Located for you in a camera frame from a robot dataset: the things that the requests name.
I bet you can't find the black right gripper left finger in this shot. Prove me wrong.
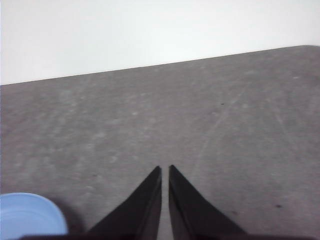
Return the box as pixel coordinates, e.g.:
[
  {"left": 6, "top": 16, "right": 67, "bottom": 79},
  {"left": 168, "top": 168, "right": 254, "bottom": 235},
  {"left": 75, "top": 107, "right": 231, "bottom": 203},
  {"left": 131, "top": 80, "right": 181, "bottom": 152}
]
[{"left": 84, "top": 165, "right": 163, "bottom": 237}]

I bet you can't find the blue plate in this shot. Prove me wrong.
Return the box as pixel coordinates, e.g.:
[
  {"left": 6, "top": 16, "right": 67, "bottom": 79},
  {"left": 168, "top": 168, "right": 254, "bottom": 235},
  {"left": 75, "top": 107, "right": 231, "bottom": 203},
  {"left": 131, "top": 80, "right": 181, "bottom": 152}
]
[{"left": 0, "top": 192, "right": 69, "bottom": 239}]

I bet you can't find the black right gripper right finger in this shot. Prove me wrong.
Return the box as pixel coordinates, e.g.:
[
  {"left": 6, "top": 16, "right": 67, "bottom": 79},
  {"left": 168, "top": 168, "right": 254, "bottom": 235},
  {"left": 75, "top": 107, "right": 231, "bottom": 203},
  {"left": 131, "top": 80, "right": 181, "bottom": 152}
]
[{"left": 168, "top": 164, "right": 249, "bottom": 237}]

